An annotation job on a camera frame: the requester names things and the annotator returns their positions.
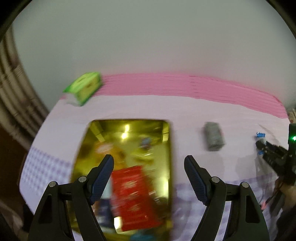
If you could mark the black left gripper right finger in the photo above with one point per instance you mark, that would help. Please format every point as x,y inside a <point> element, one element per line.
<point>246,221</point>

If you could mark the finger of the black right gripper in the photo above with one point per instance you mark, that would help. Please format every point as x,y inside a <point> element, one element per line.
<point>274,162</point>
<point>278,151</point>

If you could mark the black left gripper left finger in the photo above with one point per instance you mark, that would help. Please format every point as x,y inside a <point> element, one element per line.
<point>51,219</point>

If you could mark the blue white snack packet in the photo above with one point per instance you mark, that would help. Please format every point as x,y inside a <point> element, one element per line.
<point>103,211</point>

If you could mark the red snack packet gold text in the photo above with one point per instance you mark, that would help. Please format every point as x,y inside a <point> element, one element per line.
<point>131,201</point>

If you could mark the person hand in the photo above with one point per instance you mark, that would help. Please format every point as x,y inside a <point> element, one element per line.
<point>283,198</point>

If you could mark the blue clear dark candy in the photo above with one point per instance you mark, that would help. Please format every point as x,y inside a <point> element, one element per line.
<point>260,142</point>

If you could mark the grey wrapped snack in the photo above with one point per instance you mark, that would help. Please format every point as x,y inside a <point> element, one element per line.
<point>213,136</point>

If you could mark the pink purple checkered tablecloth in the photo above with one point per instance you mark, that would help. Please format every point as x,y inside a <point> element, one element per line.
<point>187,103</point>

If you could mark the gold toffee tin box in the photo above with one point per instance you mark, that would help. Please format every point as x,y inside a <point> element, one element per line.
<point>131,143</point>

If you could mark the green tissue pack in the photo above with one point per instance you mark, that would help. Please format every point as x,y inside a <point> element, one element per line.
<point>83,88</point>

